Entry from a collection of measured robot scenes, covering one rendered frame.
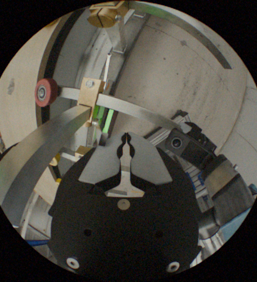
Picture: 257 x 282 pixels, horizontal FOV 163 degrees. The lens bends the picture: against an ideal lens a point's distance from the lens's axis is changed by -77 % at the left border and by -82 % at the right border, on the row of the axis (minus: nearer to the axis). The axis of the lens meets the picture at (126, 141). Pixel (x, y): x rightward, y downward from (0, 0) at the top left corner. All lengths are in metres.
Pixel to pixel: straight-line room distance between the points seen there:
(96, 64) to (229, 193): 0.61
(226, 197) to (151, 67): 1.16
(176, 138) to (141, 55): 1.09
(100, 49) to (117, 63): 0.17
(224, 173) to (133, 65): 1.12
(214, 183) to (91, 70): 0.59
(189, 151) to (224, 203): 0.12
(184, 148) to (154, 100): 0.99
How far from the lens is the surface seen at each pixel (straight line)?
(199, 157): 0.21
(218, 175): 0.19
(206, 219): 0.31
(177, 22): 0.24
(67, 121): 0.16
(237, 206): 0.18
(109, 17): 0.19
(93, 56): 0.54
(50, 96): 0.27
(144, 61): 1.17
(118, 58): 0.42
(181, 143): 0.19
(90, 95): 0.24
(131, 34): 0.48
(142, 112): 0.24
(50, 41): 0.35
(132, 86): 1.09
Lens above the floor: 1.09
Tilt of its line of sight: 57 degrees down
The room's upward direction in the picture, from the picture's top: 179 degrees counter-clockwise
